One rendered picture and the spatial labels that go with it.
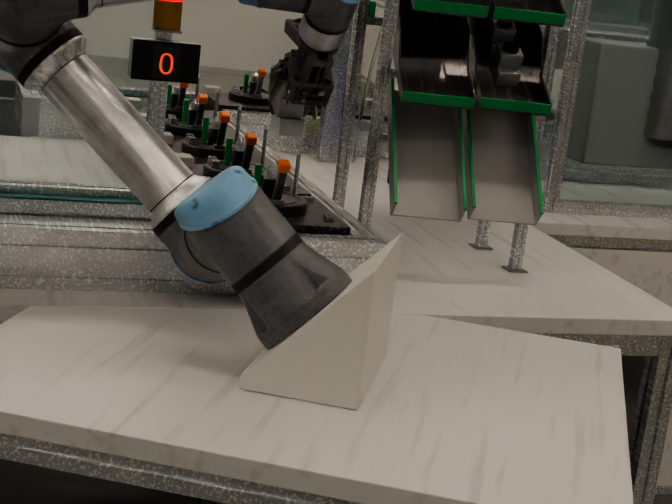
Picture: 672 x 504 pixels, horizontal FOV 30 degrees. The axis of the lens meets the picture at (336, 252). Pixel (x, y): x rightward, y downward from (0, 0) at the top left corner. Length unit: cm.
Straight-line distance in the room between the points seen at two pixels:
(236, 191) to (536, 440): 51
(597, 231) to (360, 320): 152
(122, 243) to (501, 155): 76
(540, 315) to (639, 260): 96
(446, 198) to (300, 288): 67
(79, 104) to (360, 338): 54
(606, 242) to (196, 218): 161
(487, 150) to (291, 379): 86
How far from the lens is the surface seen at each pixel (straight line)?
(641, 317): 232
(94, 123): 184
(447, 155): 233
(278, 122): 220
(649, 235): 315
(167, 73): 227
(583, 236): 307
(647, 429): 241
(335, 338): 164
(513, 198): 234
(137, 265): 205
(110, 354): 178
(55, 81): 185
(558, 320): 223
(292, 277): 166
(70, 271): 204
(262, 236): 167
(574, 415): 178
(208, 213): 167
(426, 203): 226
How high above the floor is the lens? 146
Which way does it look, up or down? 14 degrees down
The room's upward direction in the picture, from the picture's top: 7 degrees clockwise
